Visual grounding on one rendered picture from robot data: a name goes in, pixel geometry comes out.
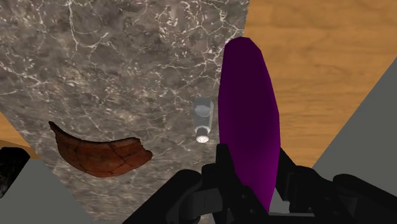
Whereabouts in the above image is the grey salt shaker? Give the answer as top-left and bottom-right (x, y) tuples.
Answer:
(192, 97), (215, 144)

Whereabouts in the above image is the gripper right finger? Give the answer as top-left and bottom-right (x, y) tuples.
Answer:
(268, 147), (397, 224)

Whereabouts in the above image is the black object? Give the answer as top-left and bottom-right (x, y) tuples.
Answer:
(0, 146), (31, 198)

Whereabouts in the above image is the brown bread piece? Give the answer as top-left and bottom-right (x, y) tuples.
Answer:
(48, 120), (153, 179)

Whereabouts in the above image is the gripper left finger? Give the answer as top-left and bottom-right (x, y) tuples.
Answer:
(122, 143), (270, 224)

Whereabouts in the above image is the purple oval plate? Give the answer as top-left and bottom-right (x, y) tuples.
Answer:
(218, 36), (281, 214)

